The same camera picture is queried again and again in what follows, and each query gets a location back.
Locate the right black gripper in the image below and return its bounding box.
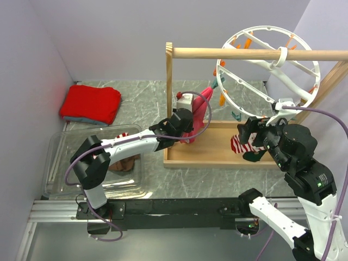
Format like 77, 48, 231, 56
235, 111, 289, 168

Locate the red white striped sock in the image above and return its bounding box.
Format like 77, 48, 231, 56
231, 133, 265, 154

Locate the pink sock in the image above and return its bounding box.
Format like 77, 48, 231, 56
183, 86, 213, 137

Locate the white round clip hanger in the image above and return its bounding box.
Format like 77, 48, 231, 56
215, 26, 321, 116

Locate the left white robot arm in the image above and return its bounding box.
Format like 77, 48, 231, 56
65, 108, 193, 219

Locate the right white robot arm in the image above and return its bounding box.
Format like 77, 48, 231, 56
237, 117, 347, 260

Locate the wooden hanging rack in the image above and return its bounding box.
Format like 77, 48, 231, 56
163, 42, 348, 170

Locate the orange clothes peg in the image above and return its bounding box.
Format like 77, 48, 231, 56
219, 94, 226, 107

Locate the folded red cloth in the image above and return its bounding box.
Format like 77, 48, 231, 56
59, 85, 122, 125

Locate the grey folded cloth underneath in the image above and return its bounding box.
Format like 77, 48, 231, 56
63, 116, 108, 126

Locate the clear plastic bin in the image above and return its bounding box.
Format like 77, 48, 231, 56
42, 125, 146, 200

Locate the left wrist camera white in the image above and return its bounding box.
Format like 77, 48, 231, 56
176, 92, 194, 111

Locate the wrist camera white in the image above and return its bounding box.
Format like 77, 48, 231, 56
176, 92, 194, 111
266, 98, 296, 126

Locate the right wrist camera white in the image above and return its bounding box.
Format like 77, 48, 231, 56
266, 98, 296, 126

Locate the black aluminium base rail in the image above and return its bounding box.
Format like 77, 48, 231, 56
28, 198, 256, 231

